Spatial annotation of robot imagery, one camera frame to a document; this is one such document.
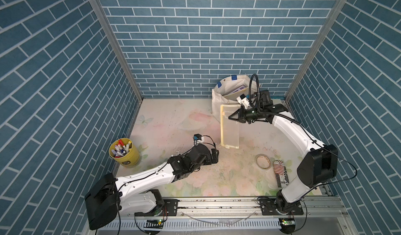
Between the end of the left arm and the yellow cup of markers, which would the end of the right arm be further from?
the yellow cup of markers

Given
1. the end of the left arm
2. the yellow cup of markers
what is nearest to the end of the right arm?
the end of the left arm

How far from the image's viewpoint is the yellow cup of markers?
785 millimetres
